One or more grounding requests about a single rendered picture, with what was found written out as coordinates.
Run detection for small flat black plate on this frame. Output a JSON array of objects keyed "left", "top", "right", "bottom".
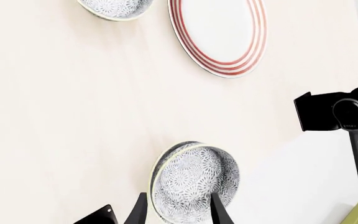
[{"left": 72, "top": 203, "right": 119, "bottom": 224}]

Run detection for patterned black and white bowl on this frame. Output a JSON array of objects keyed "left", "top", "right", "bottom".
[
  {"left": 147, "top": 140, "right": 241, "bottom": 224},
  {"left": 76, "top": 0, "right": 155, "bottom": 22}
]

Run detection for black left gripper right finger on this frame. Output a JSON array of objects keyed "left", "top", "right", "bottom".
[{"left": 209, "top": 192, "right": 234, "bottom": 224}]

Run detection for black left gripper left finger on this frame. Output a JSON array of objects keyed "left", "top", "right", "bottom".
[{"left": 123, "top": 192, "right": 149, "bottom": 224}]

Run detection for white plate with red rings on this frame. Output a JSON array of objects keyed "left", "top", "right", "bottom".
[{"left": 167, "top": 0, "right": 268, "bottom": 79}]

